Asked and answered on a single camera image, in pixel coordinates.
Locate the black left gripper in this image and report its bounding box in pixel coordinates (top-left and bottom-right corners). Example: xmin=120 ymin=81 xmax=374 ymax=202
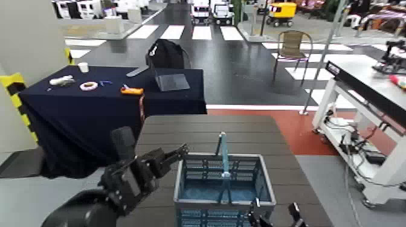
xmin=98 ymin=143 xmax=190 ymax=217

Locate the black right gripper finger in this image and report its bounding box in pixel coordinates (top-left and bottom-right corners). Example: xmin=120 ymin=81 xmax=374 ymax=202
xmin=246 ymin=197 xmax=271 ymax=227
xmin=287 ymin=202 xmax=308 ymax=227

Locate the blue plastic crate with handle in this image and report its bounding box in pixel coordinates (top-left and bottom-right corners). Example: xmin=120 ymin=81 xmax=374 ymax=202
xmin=173 ymin=132 xmax=276 ymax=227

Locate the grey laptop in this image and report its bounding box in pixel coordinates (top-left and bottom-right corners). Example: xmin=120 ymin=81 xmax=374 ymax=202
xmin=153 ymin=68 xmax=192 ymax=93

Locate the orange hand tool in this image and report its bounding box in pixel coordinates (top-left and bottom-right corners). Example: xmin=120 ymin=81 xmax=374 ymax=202
xmin=120 ymin=84 xmax=145 ymax=97

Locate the grey flat bar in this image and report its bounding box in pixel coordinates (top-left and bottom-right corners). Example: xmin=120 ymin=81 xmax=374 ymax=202
xmin=126 ymin=65 xmax=150 ymax=78

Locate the table with black cloth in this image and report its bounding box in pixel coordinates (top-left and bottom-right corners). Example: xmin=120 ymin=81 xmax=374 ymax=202
xmin=18 ymin=65 xmax=208 ymax=180

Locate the black power adapter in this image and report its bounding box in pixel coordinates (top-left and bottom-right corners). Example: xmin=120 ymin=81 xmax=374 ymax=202
xmin=364 ymin=151 xmax=387 ymax=166

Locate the black backpack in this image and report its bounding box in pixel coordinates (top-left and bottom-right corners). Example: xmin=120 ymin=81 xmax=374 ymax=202
xmin=145 ymin=38 xmax=193 ymax=70

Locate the pink white tape roll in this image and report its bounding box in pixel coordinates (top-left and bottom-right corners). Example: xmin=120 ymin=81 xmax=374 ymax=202
xmin=79 ymin=81 xmax=99 ymax=92

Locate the white crumpled cloth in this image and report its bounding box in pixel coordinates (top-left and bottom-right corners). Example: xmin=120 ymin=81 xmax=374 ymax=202
xmin=48 ymin=75 xmax=76 ymax=87

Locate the yellow black striped corner guard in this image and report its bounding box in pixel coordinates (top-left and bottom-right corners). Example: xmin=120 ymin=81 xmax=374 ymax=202
xmin=64 ymin=47 xmax=76 ymax=66
xmin=0 ymin=72 xmax=39 ymax=144

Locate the white delivery vehicle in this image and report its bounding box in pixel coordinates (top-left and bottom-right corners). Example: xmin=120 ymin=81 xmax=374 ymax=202
xmin=190 ymin=0 xmax=211 ymax=26
xmin=211 ymin=0 xmax=235 ymax=26

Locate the white workbench with black edge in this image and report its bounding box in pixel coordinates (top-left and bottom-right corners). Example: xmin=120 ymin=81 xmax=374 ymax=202
xmin=311 ymin=54 xmax=406 ymax=208

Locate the slanted metal pole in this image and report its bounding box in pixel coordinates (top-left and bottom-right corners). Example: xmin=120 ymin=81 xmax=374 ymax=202
xmin=298 ymin=0 xmax=349 ymax=116

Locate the wicker metal chair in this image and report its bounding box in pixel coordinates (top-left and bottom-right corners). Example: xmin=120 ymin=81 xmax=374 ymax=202
xmin=272 ymin=30 xmax=314 ymax=87

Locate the black street pole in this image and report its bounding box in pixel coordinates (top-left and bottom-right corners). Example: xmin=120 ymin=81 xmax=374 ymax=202
xmin=250 ymin=0 xmax=274 ymax=43

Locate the red coloured object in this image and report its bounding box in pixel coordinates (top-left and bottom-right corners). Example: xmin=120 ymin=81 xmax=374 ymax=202
xmin=388 ymin=74 xmax=406 ymax=91

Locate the yellow delivery vehicle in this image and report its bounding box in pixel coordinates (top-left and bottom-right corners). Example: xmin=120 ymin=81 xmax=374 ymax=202
xmin=265 ymin=2 xmax=298 ymax=28

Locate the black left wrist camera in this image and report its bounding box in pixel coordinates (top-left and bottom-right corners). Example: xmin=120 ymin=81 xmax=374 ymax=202
xmin=110 ymin=126 xmax=138 ymax=162

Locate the orange hanging strap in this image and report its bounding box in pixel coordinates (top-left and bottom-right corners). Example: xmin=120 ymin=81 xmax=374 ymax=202
xmin=139 ymin=95 xmax=146 ymax=124

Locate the grey floor cable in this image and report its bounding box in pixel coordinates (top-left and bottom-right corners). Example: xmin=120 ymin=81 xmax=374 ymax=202
xmin=343 ymin=163 xmax=363 ymax=227

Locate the white pedestal block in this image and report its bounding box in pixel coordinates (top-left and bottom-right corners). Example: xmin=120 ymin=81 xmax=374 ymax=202
xmin=105 ymin=15 xmax=126 ymax=34
xmin=127 ymin=7 xmax=143 ymax=24

